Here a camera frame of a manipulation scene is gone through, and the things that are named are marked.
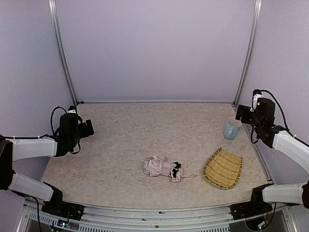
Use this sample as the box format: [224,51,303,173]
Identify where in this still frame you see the pink and black folding umbrella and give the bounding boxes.
[143,155,197,183]

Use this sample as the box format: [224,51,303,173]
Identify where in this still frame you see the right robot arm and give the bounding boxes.
[234,93,309,215]

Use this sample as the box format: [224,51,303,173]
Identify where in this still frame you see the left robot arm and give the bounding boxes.
[0,113,94,217]

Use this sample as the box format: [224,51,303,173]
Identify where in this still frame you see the white and blue cup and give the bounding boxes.
[223,117,242,141]

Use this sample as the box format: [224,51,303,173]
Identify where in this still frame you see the woven bamboo tray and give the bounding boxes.
[202,147,243,190]

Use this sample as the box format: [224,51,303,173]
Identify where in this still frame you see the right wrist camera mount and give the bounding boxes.
[250,89,263,112]

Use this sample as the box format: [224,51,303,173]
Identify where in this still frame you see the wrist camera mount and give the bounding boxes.
[67,105,77,114]
[250,89,263,112]

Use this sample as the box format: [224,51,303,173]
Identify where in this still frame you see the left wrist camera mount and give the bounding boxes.
[67,105,77,114]

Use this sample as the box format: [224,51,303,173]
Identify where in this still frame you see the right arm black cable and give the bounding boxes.
[260,89,290,131]

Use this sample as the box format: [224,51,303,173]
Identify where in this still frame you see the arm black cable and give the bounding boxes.
[260,89,290,131]
[49,106,68,136]

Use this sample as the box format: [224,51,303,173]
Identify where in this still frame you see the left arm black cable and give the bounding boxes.
[49,106,68,136]

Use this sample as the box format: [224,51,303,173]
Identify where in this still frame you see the right aluminium corner post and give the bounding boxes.
[233,0,262,106]

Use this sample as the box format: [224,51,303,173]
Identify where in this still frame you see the aluminium corner post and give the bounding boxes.
[48,0,79,105]
[233,0,262,106]

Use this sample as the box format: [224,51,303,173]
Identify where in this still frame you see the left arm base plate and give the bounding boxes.
[42,202,84,221]

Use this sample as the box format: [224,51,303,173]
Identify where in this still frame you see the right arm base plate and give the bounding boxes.
[230,202,273,220]

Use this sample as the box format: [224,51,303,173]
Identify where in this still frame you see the aluminium front rail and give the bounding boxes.
[15,199,299,232]

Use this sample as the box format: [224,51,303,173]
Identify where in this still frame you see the left aluminium corner post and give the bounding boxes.
[48,0,79,105]

